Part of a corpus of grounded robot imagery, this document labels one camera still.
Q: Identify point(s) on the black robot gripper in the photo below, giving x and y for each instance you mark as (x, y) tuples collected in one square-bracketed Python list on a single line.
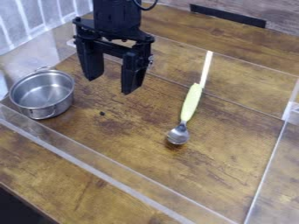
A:
[(112, 33)]

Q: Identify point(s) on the green handled metal spoon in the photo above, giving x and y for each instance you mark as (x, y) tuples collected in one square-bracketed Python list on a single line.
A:
[(179, 135)]

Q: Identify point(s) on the clear acrylic triangle stand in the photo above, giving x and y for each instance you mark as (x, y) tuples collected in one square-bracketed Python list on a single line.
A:
[(71, 43)]

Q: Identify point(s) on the small stainless steel pot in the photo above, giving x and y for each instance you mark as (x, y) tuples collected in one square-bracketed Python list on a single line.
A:
[(43, 94)]

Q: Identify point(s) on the black bar on table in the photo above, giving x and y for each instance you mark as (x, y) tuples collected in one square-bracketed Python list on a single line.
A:
[(228, 16)]

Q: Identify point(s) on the clear acrylic enclosure wall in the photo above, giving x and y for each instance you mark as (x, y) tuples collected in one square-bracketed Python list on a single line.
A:
[(155, 194)]

